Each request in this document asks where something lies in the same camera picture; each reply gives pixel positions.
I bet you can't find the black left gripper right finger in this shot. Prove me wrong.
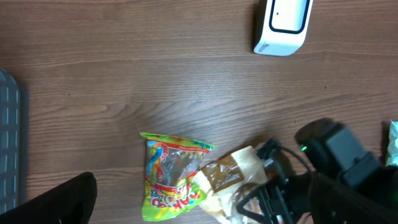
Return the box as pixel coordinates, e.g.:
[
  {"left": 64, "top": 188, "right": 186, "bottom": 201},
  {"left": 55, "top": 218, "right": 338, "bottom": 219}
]
[{"left": 308, "top": 174, "right": 397, "bottom": 224}]

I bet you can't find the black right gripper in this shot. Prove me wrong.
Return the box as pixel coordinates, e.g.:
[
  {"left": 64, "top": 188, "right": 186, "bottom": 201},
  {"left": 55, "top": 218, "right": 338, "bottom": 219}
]
[{"left": 236, "top": 172, "right": 312, "bottom": 224}]

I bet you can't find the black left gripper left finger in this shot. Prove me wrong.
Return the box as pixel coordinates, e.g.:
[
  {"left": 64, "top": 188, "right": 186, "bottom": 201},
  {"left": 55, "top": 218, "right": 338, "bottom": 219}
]
[{"left": 1, "top": 172, "right": 98, "bottom": 224}]

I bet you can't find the clear cookie bag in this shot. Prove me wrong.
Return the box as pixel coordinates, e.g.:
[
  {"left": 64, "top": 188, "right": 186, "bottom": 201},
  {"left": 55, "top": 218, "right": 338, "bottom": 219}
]
[{"left": 193, "top": 146, "right": 269, "bottom": 224}]

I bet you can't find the mint green tissue pack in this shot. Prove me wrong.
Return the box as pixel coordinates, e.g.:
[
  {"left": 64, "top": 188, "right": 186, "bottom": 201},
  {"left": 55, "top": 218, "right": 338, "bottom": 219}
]
[{"left": 386, "top": 120, "right": 398, "bottom": 167}]

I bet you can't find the green gummy candy bag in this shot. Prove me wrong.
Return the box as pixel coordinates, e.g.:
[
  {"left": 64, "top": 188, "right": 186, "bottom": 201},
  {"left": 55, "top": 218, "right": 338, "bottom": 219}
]
[{"left": 141, "top": 133, "right": 216, "bottom": 222}]

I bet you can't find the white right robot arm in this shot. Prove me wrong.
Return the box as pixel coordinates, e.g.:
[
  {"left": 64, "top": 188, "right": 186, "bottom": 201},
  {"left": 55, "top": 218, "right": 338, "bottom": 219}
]
[{"left": 236, "top": 118, "right": 397, "bottom": 223}]

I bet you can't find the white barcode scanner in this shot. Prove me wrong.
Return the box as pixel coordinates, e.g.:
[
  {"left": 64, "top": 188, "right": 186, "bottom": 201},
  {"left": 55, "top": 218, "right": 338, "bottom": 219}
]
[{"left": 253, "top": 0, "right": 313, "bottom": 57}]

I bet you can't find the grey plastic mesh basket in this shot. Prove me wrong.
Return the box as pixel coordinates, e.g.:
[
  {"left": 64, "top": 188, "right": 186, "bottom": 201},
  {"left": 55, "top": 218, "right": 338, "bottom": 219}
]
[{"left": 1, "top": 68, "right": 21, "bottom": 213}]

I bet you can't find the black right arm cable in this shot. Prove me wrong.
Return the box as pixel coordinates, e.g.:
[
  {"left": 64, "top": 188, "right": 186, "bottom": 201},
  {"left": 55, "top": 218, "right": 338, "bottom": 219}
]
[{"left": 276, "top": 146, "right": 313, "bottom": 175}]

